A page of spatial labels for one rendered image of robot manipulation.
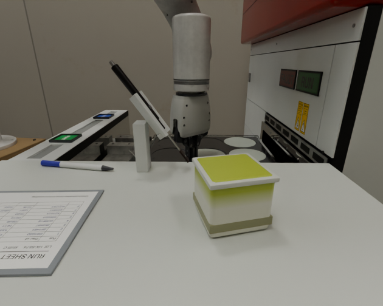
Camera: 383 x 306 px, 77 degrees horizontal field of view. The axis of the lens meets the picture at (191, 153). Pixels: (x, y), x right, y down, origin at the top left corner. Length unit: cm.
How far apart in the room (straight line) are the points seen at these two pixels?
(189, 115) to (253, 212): 34
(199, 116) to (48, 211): 38
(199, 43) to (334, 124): 31
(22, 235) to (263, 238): 26
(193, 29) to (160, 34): 200
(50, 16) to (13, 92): 92
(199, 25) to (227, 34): 195
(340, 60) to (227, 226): 37
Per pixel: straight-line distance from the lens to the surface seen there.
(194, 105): 56
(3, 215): 37
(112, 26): 268
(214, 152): 69
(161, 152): 69
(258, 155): 69
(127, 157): 73
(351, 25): 51
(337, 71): 52
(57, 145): 65
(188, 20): 55
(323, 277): 26
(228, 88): 250
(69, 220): 32
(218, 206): 25
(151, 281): 24
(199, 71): 55
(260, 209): 27
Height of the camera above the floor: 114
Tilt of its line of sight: 21 degrees down
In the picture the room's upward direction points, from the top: straight up
